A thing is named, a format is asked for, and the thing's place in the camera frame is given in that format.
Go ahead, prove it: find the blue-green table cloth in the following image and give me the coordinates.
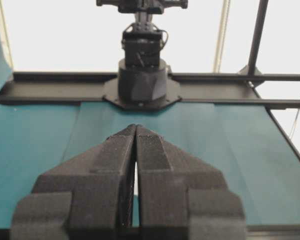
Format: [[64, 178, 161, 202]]
[[0, 0, 300, 226]]

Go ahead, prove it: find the beige window frame bar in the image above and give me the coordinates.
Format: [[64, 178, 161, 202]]
[[213, 0, 231, 73], [0, 0, 15, 72]]

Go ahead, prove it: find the black table frame rail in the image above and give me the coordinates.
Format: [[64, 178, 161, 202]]
[[266, 108, 300, 176], [0, 71, 300, 111]]

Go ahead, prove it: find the black upright frame post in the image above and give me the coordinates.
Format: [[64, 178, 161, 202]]
[[248, 0, 270, 76]]

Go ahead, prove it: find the grey corner bracket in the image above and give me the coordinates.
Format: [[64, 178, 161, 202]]
[[237, 63, 263, 88]]

